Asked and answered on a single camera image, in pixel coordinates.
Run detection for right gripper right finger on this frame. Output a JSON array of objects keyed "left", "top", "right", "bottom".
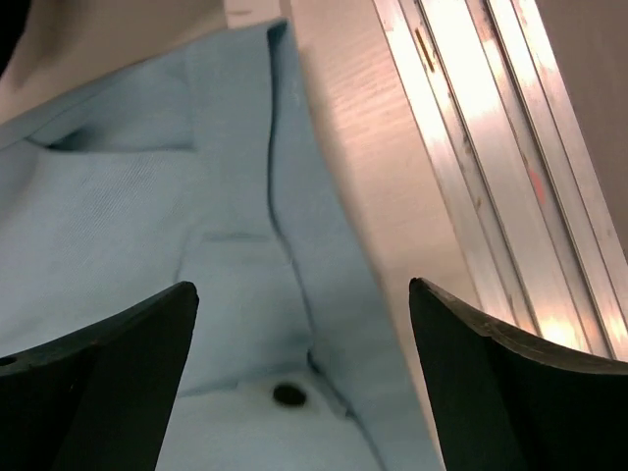
[{"left": 409, "top": 279, "right": 627, "bottom": 470}]

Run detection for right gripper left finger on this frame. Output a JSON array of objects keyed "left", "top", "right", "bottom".
[{"left": 1, "top": 282, "right": 199, "bottom": 471}]

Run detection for light blue trousers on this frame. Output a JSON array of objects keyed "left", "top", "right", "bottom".
[{"left": 1, "top": 21, "right": 441, "bottom": 470}]

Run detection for aluminium rail right side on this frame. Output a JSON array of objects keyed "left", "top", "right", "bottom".
[{"left": 376, "top": 1, "right": 627, "bottom": 360}]

